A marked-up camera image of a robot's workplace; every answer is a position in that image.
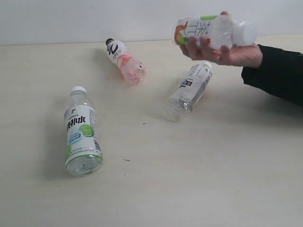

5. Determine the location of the clear bottle dark label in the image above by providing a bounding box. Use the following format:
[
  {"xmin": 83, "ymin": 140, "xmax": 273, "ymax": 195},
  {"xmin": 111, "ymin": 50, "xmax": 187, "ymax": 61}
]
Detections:
[{"xmin": 167, "ymin": 61, "xmax": 213, "ymax": 120}]

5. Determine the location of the pink peach drink bottle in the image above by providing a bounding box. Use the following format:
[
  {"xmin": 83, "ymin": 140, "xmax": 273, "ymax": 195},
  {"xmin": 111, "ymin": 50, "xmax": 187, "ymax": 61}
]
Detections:
[{"xmin": 106, "ymin": 38, "xmax": 146, "ymax": 85}]

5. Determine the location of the lime sports drink bottle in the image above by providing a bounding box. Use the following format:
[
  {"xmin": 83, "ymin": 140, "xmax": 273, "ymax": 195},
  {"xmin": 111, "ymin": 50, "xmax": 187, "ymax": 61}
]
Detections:
[{"xmin": 64, "ymin": 86, "xmax": 103, "ymax": 176}]

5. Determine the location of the person's open hand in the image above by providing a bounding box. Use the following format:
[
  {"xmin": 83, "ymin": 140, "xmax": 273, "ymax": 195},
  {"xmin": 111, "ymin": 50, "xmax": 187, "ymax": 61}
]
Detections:
[{"xmin": 179, "ymin": 37, "xmax": 263, "ymax": 68}]

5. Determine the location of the tea bottle fruit label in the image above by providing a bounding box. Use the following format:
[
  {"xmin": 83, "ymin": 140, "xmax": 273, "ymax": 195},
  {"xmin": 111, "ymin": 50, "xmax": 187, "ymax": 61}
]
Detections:
[{"xmin": 173, "ymin": 15, "xmax": 258, "ymax": 49}]

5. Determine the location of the black sleeved forearm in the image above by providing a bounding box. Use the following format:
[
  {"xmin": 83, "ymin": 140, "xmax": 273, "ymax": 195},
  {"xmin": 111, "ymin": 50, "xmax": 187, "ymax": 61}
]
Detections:
[{"xmin": 241, "ymin": 45, "xmax": 303, "ymax": 106}]

